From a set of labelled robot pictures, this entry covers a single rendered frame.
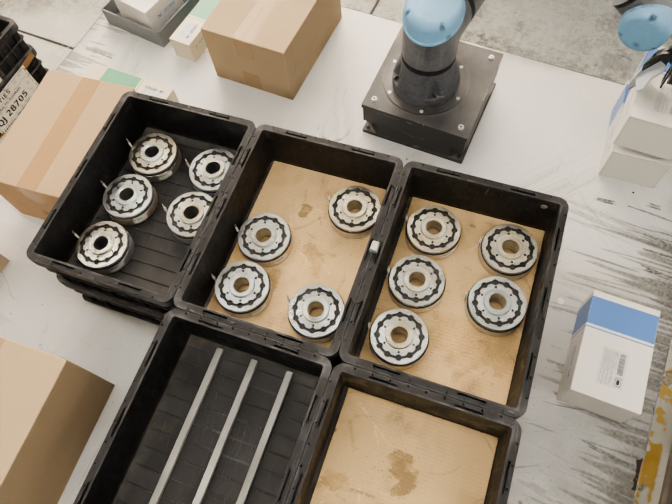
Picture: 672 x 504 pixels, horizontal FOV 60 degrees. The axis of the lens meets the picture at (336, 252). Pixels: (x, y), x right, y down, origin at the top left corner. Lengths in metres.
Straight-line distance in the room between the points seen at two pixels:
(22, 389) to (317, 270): 0.54
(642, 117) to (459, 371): 0.61
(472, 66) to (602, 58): 1.30
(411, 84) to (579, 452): 0.80
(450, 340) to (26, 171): 0.93
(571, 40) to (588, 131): 1.24
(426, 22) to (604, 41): 1.62
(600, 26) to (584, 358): 1.87
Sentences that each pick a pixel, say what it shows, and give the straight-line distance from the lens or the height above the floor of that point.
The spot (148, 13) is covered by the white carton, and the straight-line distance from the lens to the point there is 1.68.
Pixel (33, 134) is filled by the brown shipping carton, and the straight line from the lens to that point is 1.43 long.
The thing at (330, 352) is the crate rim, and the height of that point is 0.93.
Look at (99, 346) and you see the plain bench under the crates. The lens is 1.31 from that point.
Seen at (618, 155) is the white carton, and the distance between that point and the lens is 1.37.
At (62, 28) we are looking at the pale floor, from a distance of 3.04.
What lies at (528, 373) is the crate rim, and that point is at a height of 0.92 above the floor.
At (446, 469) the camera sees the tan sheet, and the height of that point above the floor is 0.83.
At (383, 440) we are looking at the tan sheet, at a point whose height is 0.83.
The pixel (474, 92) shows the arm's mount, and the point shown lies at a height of 0.80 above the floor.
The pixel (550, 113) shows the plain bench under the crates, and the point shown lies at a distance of 1.50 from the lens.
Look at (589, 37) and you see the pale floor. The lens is 2.73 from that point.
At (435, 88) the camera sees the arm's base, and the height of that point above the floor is 0.85.
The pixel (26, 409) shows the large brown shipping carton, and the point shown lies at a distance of 1.11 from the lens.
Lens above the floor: 1.84
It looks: 65 degrees down
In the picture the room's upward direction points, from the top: 9 degrees counter-clockwise
